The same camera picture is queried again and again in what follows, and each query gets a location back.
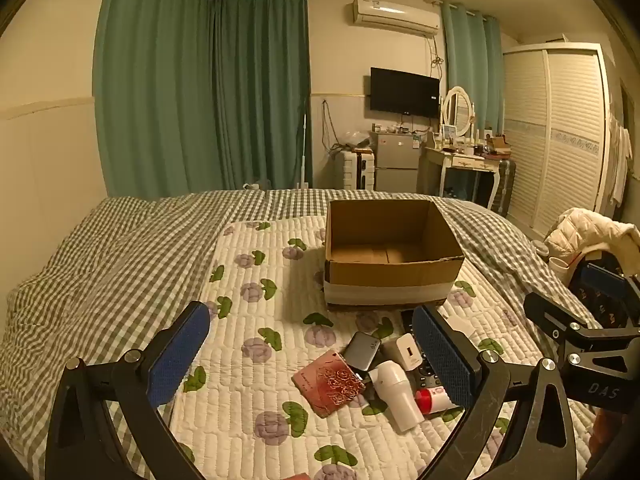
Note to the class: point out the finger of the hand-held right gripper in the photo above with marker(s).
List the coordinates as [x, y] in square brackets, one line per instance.
[602, 282]
[552, 317]

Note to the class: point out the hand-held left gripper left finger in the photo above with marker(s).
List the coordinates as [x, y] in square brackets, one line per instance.
[175, 355]

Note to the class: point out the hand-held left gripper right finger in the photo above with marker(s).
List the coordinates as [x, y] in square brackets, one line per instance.
[445, 355]

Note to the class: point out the short black remote control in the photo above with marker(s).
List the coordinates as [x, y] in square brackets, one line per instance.
[426, 367]

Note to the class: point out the white charger plug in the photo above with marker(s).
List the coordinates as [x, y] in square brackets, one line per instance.
[400, 350]

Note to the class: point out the red and white tube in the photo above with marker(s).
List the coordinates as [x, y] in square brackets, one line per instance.
[432, 400]

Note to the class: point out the white cylinder bottle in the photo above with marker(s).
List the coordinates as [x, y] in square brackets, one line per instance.
[400, 395]

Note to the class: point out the grey power bank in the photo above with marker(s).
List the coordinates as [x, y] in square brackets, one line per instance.
[361, 350]

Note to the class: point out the brown cardboard box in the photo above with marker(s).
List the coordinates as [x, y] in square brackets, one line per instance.
[390, 280]

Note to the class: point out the red embossed card wallet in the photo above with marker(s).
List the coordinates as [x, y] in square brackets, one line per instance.
[325, 385]

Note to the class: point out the black printed garment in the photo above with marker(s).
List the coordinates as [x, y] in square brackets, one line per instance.
[607, 316]

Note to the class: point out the white paper cup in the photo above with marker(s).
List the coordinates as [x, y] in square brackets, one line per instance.
[557, 266]

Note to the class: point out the white puffer jacket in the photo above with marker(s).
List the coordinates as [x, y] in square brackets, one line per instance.
[585, 232]

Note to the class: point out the lidded jar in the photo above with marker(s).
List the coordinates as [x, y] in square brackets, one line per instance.
[541, 247]

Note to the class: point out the floral quilted mat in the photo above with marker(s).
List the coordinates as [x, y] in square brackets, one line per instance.
[260, 320]

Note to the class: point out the hanging white towels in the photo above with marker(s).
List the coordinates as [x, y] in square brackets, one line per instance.
[620, 160]

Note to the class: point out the dark suitcase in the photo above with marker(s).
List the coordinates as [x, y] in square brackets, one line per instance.
[504, 185]

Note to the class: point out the white slatted wardrobe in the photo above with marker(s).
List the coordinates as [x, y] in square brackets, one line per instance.
[555, 135]

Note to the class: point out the brown box on dresser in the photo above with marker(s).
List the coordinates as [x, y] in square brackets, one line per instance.
[500, 144]

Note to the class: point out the white dressing table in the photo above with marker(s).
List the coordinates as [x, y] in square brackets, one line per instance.
[462, 162]

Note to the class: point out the grey small fridge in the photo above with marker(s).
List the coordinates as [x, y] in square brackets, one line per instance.
[397, 160]

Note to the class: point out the white suitcase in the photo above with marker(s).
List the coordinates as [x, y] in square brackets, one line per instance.
[356, 170]

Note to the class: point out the oval white vanity mirror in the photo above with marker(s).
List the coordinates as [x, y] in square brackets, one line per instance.
[457, 107]

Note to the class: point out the clear plastic bag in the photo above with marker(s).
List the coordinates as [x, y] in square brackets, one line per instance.
[356, 139]

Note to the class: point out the white mop pole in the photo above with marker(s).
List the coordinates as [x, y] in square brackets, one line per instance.
[305, 155]

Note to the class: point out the narrow green curtain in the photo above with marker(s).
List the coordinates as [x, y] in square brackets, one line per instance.
[472, 60]

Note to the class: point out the wide green curtain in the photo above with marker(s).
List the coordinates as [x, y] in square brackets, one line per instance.
[155, 85]

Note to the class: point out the green corner curtain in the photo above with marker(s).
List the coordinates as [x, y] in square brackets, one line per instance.
[262, 90]

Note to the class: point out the white air conditioner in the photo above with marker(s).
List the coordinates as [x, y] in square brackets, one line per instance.
[395, 15]

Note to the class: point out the small photo frame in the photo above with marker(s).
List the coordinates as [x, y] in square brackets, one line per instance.
[448, 132]

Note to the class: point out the black wall television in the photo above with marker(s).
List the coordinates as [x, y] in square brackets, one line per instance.
[404, 91]

